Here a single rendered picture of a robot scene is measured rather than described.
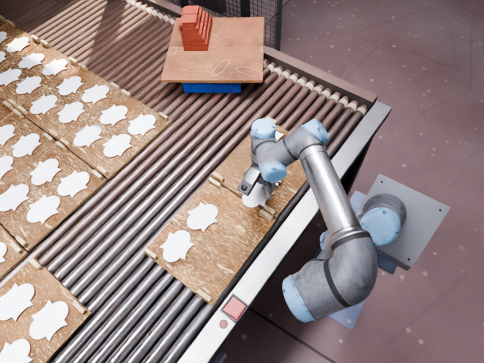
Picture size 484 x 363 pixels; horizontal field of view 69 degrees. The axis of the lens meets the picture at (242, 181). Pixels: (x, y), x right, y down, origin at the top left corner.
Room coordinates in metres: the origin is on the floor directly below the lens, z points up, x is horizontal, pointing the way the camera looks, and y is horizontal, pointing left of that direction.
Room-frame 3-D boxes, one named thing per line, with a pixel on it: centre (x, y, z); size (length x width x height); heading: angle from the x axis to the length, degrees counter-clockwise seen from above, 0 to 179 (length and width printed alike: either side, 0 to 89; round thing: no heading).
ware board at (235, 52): (1.57, 0.08, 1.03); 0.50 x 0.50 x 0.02; 83
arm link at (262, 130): (0.68, -0.08, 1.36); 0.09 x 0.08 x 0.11; 7
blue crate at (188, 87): (1.50, 0.09, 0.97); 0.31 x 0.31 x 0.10; 83
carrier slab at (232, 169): (0.87, -0.13, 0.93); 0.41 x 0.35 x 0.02; 138
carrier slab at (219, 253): (0.55, 0.14, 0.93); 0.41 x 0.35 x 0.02; 139
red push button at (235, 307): (0.27, 0.07, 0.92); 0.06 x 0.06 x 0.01; 48
